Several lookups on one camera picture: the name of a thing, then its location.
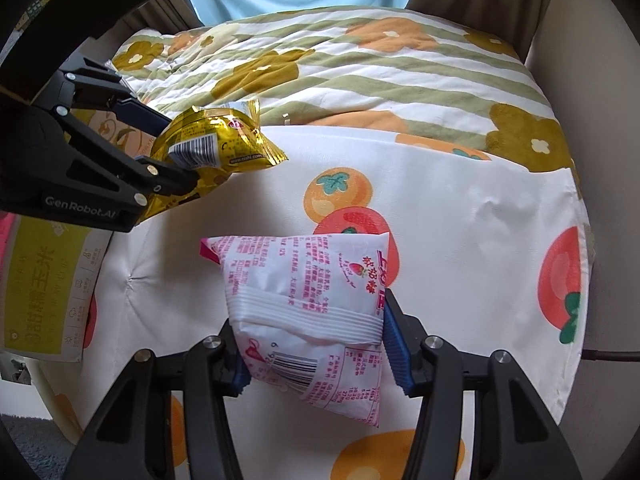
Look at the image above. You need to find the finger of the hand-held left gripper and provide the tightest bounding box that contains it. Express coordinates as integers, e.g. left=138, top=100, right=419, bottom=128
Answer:
left=57, top=57, right=171, bottom=133
left=60, top=110, right=197, bottom=206

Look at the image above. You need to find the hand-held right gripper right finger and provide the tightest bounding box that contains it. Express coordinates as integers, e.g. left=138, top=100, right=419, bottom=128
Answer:
left=382, top=290, right=583, bottom=480

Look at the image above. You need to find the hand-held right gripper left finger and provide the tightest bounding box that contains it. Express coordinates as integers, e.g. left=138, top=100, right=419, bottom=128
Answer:
left=70, top=320, right=251, bottom=480

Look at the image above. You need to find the yellow snack packet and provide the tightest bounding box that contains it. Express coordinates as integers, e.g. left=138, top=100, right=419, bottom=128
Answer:
left=135, top=100, right=290, bottom=226

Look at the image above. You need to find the green white cardboard box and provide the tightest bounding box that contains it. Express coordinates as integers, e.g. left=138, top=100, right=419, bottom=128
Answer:
left=0, top=60, right=166, bottom=363

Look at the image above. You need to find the white pink snack packet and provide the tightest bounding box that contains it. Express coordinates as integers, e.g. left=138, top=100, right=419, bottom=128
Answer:
left=200, top=232, right=391, bottom=428

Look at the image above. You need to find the white persimmon printed cloth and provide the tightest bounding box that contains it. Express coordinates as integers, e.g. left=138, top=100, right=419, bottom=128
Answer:
left=50, top=125, right=593, bottom=480

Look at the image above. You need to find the floral striped blanket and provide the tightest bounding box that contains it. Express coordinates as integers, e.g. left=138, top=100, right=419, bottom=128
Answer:
left=110, top=5, right=576, bottom=173

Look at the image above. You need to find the black cable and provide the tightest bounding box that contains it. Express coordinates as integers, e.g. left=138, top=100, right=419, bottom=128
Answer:
left=582, top=347, right=640, bottom=362

